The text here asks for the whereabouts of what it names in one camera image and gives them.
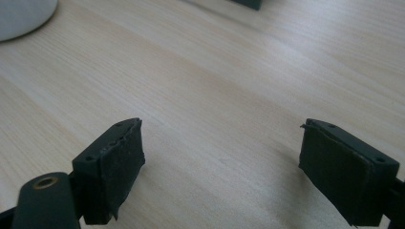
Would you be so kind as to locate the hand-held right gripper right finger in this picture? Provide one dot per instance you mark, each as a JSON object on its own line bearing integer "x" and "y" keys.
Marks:
{"x": 344, "y": 178}

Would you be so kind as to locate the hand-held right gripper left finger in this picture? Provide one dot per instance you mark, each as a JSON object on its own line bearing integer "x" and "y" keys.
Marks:
{"x": 108, "y": 171}

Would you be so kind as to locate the white round object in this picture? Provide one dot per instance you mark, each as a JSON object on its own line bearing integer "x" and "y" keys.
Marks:
{"x": 22, "y": 17}

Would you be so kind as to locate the dark green box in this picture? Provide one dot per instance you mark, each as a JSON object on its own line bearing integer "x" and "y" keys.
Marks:
{"x": 250, "y": 4}

